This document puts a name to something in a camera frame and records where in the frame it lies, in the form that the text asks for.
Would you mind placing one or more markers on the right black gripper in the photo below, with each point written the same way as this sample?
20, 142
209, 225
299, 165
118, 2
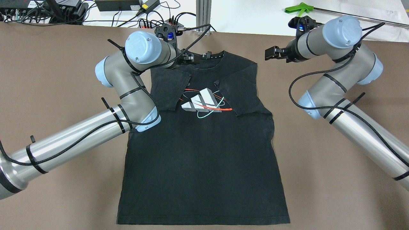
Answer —
292, 52

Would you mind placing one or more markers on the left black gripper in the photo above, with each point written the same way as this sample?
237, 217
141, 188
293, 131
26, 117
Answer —
179, 59

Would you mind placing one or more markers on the black printed t-shirt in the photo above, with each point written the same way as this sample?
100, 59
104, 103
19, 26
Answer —
210, 160

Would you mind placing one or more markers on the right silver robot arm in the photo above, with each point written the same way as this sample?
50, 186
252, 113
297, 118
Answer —
354, 63

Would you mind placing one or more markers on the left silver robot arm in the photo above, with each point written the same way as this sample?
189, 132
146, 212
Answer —
122, 70

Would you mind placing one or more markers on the red black usb hub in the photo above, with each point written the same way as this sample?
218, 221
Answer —
150, 24

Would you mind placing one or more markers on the black power adapter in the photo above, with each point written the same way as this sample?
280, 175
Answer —
149, 5

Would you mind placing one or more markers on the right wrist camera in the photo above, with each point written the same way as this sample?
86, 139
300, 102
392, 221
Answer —
303, 24

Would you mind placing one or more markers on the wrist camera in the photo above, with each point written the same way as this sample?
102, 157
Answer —
167, 33
303, 24

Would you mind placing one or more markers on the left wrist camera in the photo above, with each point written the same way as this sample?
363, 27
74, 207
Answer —
167, 33

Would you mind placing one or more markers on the green handled grabber tool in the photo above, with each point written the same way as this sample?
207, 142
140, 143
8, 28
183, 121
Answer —
302, 7

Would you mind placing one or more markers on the aluminium frame post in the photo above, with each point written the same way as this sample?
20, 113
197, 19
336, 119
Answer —
203, 12

